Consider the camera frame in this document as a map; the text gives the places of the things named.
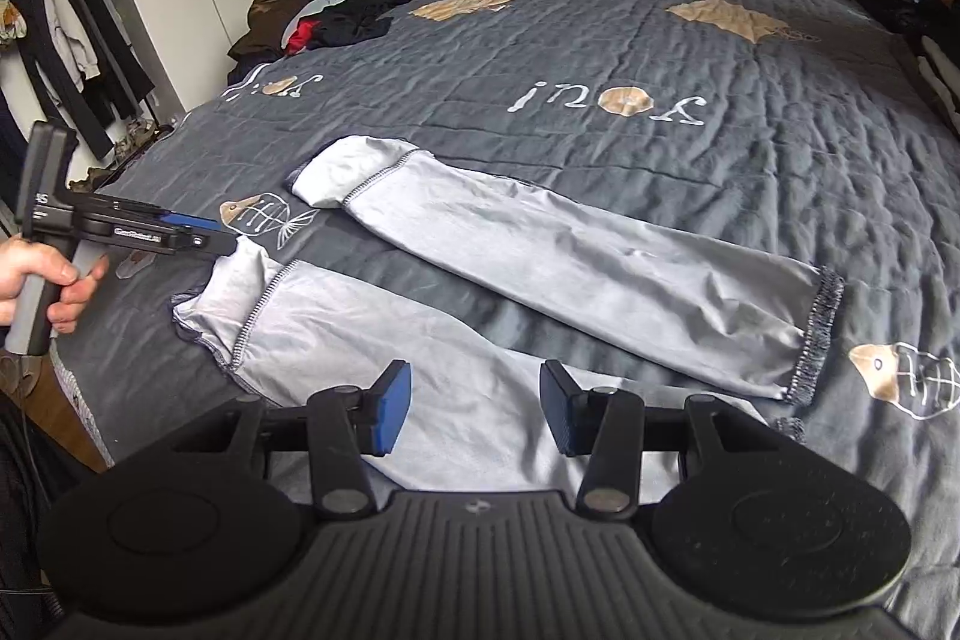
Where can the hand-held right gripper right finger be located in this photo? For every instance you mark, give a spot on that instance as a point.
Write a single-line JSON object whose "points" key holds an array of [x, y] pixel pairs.
{"points": [[559, 411]]}

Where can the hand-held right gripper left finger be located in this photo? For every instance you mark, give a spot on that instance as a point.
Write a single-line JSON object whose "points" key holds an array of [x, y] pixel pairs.
{"points": [[395, 411]]}

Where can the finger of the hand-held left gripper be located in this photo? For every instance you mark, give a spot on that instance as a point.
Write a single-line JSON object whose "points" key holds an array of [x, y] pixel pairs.
{"points": [[214, 244], [191, 221]]}

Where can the black crumpled clothes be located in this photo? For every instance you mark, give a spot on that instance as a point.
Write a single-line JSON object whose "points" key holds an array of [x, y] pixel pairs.
{"points": [[352, 21]]}

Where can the person's left hand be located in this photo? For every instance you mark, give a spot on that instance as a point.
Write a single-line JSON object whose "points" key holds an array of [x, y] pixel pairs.
{"points": [[34, 265]]}

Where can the row of shoes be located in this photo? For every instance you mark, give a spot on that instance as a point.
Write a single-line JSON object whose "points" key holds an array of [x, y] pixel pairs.
{"points": [[127, 141]]}

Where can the red cloth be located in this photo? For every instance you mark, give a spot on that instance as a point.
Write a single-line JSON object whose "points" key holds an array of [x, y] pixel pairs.
{"points": [[298, 39]]}

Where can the grey printed bedspread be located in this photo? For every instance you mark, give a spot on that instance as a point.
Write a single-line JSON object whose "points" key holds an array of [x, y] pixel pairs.
{"points": [[675, 175]]}

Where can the person's dark clothing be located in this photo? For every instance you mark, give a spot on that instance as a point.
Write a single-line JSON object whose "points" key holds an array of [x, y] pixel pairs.
{"points": [[30, 497]]}

